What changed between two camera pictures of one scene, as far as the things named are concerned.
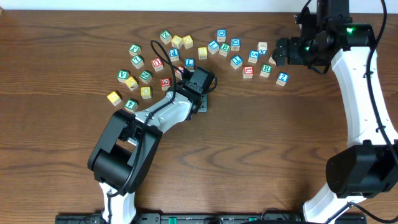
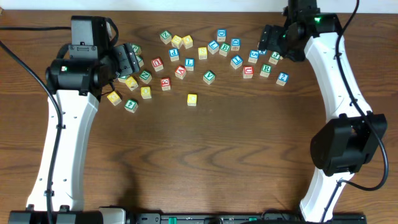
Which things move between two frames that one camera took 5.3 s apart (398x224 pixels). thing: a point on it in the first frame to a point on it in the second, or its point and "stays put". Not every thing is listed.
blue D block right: [235, 44] stays put
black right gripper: [281, 51] to [274, 38]
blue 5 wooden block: [253, 56] stays put
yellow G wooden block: [114, 98] stays put
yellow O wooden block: [145, 93] stays put
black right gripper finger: [204, 104] to [132, 57]
